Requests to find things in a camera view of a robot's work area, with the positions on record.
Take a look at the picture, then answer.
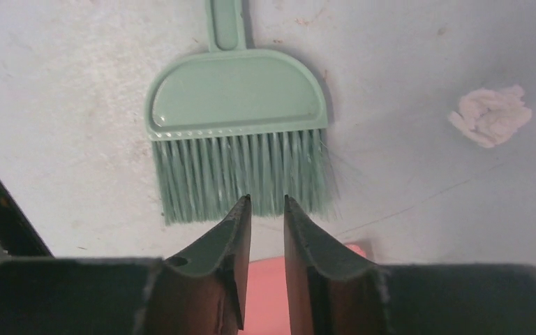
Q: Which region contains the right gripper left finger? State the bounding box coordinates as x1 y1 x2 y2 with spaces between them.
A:
145 195 252 334

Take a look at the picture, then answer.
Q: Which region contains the white paper scrap middle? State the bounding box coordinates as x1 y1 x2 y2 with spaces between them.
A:
448 85 533 149

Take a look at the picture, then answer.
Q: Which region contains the green hand brush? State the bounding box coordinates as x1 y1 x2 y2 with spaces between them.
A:
144 1 331 225

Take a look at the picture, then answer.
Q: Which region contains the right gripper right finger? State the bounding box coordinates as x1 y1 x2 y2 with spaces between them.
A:
283 196 389 334

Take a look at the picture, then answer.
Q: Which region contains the pink dustpan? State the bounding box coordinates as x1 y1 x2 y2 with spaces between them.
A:
237 242 369 335

